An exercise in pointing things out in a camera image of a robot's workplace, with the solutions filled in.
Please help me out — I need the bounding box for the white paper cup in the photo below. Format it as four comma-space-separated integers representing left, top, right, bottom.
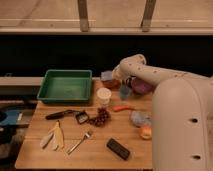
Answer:
97, 87, 112, 106

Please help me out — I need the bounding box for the small blue cup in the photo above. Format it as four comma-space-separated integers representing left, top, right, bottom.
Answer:
119, 85, 131, 100

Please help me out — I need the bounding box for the purple bowl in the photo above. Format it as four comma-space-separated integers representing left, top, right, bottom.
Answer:
131, 78, 153, 95

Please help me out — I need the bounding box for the silver fork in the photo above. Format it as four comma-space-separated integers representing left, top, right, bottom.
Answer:
66, 130, 93, 155

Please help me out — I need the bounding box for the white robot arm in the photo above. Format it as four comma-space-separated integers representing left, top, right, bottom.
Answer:
112, 54, 213, 171

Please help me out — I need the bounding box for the black handled peeler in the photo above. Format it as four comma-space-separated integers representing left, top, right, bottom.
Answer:
45, 110, 80, 120

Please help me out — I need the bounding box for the bunch of dark grapes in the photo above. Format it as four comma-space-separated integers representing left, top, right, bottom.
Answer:
88, 108, 111, 127

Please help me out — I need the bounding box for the small black box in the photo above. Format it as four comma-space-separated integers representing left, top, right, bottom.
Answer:
75, 112, 89, 124

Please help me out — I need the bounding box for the black remote control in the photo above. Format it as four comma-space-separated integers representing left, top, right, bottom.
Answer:
107, 138, 130, 160

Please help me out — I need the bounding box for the orange apple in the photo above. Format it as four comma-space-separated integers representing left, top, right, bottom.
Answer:
139, 125, 152, 140

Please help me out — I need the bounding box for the blue object at left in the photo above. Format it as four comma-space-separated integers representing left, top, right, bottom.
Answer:
0, 110, 21, 126

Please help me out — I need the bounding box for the red bowl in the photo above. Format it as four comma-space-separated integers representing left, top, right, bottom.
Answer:
103, 79, 120, 89

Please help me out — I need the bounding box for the orange carrot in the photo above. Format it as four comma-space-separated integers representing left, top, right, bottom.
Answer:
112, 105, 134, 112

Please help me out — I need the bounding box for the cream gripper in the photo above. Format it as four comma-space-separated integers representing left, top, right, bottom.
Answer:
112, 65, 125, 80

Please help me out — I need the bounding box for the blue grey cloth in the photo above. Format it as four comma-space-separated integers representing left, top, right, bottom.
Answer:
130, 111, 151, 127

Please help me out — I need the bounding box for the green plastic tray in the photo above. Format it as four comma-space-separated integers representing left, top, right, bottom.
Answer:
37, 69, 92, 104

